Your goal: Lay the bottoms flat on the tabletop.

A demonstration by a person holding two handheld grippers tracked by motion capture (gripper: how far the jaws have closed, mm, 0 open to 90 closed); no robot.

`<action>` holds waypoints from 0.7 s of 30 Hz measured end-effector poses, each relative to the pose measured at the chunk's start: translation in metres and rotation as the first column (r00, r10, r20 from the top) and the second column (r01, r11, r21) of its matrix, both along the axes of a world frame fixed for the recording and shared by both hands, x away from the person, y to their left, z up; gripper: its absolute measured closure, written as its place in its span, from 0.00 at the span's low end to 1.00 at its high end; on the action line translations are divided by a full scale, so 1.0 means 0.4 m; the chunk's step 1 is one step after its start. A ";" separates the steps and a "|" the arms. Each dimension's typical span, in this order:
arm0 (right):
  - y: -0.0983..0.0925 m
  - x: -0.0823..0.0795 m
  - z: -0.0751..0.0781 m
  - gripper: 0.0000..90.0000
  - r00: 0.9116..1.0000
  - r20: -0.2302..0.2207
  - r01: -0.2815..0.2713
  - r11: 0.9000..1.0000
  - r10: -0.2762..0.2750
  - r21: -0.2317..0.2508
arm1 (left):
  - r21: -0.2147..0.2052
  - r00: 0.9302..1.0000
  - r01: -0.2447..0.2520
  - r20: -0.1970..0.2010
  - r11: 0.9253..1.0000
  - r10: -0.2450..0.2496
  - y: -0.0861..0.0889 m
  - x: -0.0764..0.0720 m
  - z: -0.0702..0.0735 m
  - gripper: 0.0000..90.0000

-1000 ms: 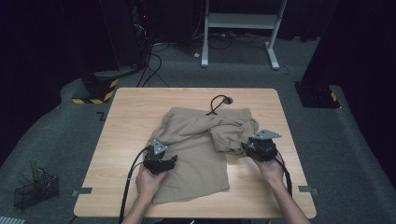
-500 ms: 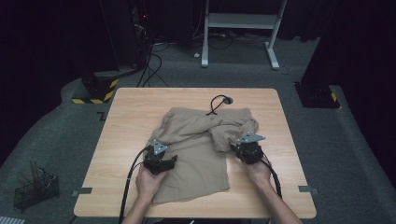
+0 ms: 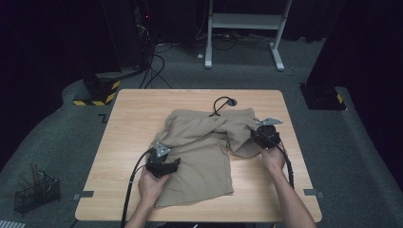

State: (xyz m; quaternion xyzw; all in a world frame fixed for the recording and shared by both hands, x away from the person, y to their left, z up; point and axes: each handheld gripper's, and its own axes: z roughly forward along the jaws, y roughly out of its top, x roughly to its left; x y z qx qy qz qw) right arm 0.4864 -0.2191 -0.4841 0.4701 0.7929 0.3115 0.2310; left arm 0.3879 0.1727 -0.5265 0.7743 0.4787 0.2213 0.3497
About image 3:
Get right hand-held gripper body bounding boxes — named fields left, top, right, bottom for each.
left=255, top=117, right=284, bottom=150

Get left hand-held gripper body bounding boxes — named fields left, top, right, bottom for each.
left=145, top=142, right=172, bottom=179

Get beige shorts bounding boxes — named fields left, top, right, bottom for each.
left=154, top=107, right=262, bottom=209

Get person's right hand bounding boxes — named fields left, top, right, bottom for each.
left=259, top=145, right=287, bottom=174

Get person's left hand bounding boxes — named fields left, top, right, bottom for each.
left=137, top=167, right=172, bottom=209

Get grey tape strip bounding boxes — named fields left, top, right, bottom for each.
left=303, top=188, right=325, bottom=200
left=72, top=190, right=95, bottom=201

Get yellow black striped stand base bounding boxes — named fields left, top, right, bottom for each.
left=73, top=79, right=122, bottom=107

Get black curtain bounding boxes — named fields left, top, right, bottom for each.
left=0, top=0, right=122, bottom=178
left=305, top=0, right=403, bottom=191

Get black equipment rack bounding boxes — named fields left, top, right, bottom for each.
left=131, top=0, right=157, bottom=70

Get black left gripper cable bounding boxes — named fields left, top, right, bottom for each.
left=120, top=149, right=152, bottom=228

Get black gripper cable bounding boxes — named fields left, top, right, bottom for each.
left=275, top=142, right=296, bottom=190
left=120, top=149, right=152, bottom=228

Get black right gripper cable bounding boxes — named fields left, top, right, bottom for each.
left=275, top=142, right=296, bottom=190

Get thin black cord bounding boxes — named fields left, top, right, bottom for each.
left=208, top=96, right=236, bottom=118

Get black floor cables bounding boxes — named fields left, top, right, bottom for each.
left=138, top=44, right=174, bottom=90

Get cables under desk frame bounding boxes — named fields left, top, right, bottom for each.
left=195, top=30, right=274, bottom=52

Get white metal desk frame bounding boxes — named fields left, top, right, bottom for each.
left=204, top=0, right=293, bottom=72

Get black wire basket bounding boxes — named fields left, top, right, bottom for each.
left=13, top=170, right=61, bottom=214

